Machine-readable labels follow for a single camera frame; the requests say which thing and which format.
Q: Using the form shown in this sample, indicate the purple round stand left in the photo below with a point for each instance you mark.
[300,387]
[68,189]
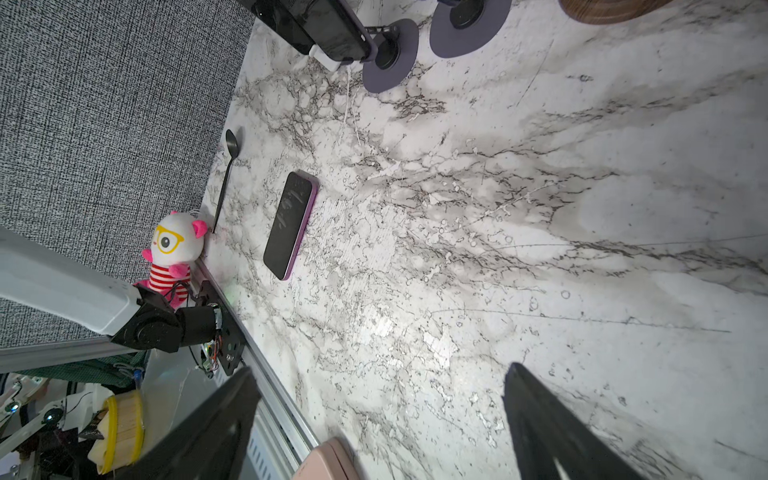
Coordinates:
[397,48]

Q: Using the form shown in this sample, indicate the aluminium front rail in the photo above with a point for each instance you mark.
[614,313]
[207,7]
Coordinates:
[281,439]

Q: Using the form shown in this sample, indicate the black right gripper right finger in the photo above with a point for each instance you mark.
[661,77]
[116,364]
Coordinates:
[549,440]

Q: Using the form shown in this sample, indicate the black spoon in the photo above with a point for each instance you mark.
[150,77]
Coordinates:
[233,149]

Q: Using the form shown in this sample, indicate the pink white plush toy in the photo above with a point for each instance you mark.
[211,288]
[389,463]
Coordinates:
[177,242]

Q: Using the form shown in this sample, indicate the phone with purple case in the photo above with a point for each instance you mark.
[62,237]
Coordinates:
[291,219]

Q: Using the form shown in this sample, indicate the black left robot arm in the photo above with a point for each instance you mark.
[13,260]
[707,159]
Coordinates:
[131,316]

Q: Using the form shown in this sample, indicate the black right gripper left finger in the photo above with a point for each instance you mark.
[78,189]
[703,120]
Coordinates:
[211,443]

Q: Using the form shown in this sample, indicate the pink phone on rail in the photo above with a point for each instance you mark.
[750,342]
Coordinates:
[328,461]

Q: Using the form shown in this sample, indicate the wooden round stand left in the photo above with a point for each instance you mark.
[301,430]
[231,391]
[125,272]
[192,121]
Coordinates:
[607,12]

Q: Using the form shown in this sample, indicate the white phone stand left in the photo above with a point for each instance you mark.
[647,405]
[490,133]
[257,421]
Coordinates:
[331,65]

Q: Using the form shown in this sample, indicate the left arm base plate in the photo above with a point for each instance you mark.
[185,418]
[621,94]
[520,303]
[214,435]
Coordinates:
[229,339]

